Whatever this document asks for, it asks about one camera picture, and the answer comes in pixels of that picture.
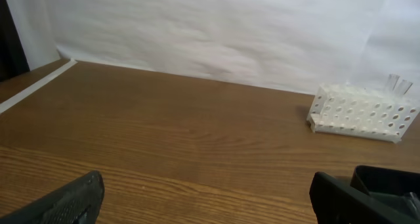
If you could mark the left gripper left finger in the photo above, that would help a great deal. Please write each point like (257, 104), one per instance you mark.
(65, 204)

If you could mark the clear test tube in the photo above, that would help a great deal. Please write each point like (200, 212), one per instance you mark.
(392, 82)
(415, 201)
(403, 87)

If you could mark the black tray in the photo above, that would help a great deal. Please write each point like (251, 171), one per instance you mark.
(387, 181)

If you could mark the white test tube rack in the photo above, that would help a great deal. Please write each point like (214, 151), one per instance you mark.
(357, 114)

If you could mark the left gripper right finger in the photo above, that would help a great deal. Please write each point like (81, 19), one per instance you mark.
(344, 207)

